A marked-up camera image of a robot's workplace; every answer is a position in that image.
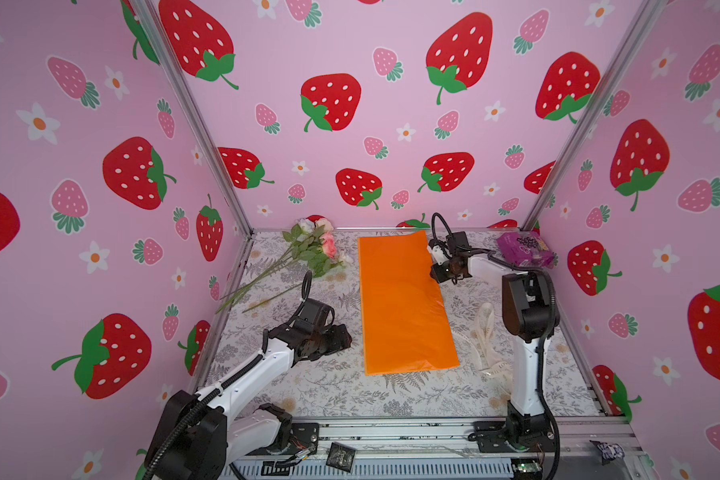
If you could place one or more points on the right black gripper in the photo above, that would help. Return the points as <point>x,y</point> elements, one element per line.
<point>437,273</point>

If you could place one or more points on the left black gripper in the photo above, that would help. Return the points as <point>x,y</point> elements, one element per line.
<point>340,339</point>

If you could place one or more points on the orange wrapping paper sheet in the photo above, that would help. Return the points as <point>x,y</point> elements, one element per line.
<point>405,327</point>

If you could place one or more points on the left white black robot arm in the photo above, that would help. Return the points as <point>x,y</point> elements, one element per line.
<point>199,434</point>

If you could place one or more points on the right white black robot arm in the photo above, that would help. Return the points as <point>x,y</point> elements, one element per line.
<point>529,313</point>

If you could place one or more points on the purple snack packet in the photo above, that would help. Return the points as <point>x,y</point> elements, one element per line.
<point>525,249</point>

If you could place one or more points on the white ribbon strip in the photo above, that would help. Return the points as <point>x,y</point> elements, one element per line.
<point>487,362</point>

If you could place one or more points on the white rose at back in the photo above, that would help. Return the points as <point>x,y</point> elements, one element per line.
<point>301,241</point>

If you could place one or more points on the black tag middle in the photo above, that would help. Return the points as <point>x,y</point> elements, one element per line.
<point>341,457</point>

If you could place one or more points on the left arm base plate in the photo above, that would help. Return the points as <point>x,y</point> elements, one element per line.
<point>302,436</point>

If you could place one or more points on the aluminium front rail frame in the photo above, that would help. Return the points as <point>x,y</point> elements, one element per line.
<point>437,448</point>

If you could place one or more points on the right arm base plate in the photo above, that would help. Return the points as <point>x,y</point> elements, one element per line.
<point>506,437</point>

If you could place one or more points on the right aluminium corner post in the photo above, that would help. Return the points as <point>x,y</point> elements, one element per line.
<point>636,34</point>

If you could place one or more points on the aluminium corner post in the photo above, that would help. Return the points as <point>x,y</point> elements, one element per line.
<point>636,34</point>
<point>157,36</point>

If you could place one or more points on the left aluminium corner post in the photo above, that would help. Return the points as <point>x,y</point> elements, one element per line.
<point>157,36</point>

